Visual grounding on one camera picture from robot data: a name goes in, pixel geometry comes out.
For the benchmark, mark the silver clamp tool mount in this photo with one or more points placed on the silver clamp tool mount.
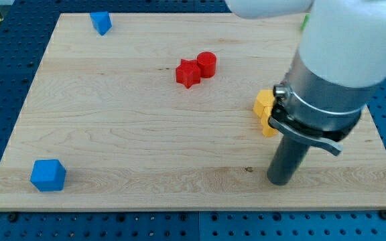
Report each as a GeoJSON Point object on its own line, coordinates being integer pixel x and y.
{"type": "Point", "coordinates": [313, 112]}

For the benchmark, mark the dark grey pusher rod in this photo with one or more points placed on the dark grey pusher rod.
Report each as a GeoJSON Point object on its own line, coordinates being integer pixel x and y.
{"type": "Point", "coordinates": [286, 160]}

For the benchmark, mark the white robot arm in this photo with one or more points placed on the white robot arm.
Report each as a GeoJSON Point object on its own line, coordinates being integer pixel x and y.
{"type": "Point", "coordinates": [338, 65]}

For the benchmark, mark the yellow heart block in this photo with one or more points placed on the yellow heart block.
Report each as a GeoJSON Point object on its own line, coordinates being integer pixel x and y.
{"type": "Point", "coordinates": [267, 130]}

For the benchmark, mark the yellow hexagon block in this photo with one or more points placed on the yellow hexagon block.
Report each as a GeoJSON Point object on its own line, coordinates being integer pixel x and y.
{"type": "Point", "coordinates": [263, 103]}

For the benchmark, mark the green block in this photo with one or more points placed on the green block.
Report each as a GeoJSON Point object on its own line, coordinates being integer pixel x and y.
{"type": "Point", "coordinates": [305, 21]}

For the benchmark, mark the red cylinder block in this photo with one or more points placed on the red cylinder block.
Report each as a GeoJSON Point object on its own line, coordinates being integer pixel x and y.
{"type": "Point", "coordinates": [206, 61]}

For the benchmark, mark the red star block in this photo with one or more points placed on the red star block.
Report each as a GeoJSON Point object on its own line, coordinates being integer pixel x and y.
{"type": "Point", "coordinates": [188, 73]}

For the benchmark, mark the wooden board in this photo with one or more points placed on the wooden board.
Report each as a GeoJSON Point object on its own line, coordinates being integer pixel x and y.
{"type": "Point", "coordinates": [133, 139]}

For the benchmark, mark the blue pentagon block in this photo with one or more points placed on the blue pentagon block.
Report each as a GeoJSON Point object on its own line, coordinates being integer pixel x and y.
{"type": "Point", "coordinates": [101, 21]}

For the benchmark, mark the blue cube block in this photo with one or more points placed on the blue cube block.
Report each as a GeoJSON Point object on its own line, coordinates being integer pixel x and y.
{"type": "Point", "coordinates": [48, 175]}

